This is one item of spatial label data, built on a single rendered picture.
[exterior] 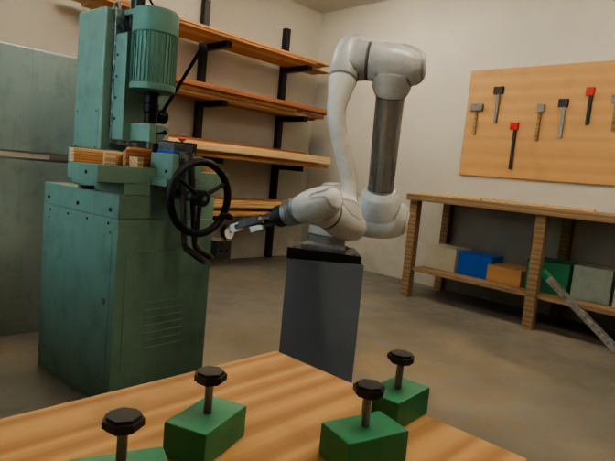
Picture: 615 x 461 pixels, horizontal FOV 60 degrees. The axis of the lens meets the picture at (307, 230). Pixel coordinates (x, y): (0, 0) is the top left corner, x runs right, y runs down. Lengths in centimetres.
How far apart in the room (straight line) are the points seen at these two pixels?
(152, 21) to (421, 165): 343
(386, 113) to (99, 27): 122
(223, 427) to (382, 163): 139
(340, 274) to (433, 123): 323
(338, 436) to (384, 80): 134
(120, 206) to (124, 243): 14
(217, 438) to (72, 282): 158
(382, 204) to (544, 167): 270
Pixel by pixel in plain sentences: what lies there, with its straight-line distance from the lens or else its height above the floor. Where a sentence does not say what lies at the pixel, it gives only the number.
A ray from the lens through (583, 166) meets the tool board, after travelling 451.
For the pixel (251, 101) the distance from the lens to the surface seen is 488.
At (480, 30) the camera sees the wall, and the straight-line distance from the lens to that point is 509.
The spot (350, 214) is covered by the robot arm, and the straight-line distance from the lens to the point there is 173.
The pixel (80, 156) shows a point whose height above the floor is 92.
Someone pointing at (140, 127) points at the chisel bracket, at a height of 105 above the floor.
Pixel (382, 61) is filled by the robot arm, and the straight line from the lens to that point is 186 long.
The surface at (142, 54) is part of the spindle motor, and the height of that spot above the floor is 132.
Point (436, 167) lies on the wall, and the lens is 504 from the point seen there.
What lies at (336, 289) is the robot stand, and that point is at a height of 50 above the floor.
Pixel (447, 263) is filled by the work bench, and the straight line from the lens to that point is 445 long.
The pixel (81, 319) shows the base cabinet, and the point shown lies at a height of 29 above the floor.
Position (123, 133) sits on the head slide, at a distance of 228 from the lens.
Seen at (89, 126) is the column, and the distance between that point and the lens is 241.
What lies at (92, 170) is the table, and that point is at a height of 88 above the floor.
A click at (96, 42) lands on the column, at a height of 138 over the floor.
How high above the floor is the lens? 93
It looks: 6 degrees down
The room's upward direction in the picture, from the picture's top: 5 degrees clockwise
